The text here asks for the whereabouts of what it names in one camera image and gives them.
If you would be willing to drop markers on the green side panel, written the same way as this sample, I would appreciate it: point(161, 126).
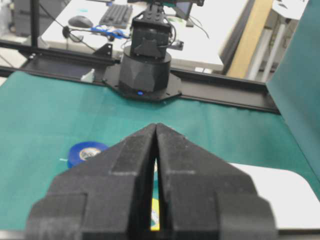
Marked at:
point(295, 88)

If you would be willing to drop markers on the black computer mouse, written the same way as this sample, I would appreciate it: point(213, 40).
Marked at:
point(80, 21)

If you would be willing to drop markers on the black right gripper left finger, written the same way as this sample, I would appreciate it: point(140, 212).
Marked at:
point(107, 197)

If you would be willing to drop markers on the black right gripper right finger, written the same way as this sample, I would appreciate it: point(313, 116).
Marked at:
point(206, 198)

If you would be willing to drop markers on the yellow tape roll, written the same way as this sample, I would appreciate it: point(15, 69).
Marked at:
point(155, 206)

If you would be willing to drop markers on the white desk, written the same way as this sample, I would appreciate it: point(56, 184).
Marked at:
point(209, 45)

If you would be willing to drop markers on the green table cloth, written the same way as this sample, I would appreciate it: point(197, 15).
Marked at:
point(42, 118)

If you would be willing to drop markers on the black aluminium frame rail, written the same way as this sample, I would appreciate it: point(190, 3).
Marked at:
point(210, 88)

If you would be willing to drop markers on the blue tape roll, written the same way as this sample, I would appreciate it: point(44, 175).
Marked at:
point(81, 151)

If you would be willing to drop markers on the black keyboard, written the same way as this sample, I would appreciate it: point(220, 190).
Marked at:
point(117, 16)

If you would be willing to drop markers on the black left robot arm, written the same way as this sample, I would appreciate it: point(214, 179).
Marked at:
point(144, 72)

